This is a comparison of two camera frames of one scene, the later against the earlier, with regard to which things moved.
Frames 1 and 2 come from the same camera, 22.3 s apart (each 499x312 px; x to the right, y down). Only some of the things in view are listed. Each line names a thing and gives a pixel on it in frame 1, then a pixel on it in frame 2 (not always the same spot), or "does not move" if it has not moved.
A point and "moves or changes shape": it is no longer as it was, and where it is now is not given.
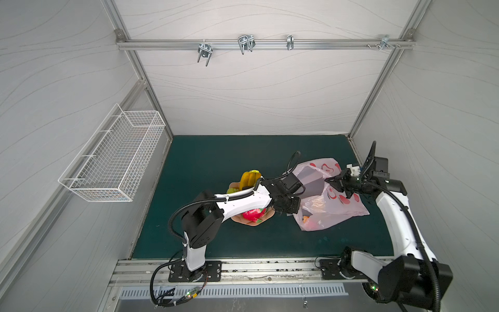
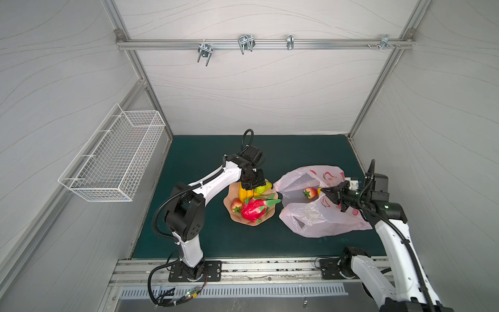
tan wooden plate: (268, 214) does not move
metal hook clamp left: (206, 51) does not move
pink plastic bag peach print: (323, 203) moves or changes shape
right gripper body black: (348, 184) -> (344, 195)
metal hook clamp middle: (246, 42) does not move
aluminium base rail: (150, 272) does not move
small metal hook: (290, 41) does not move
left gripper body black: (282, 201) -> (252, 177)
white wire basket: (115, 160) does not move
